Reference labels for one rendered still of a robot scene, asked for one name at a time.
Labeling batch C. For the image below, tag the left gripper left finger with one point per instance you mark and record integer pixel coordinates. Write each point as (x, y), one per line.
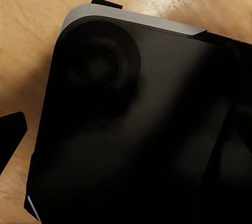
(12, 130)

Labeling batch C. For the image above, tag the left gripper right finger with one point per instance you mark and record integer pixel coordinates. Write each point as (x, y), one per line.
(244, 128)

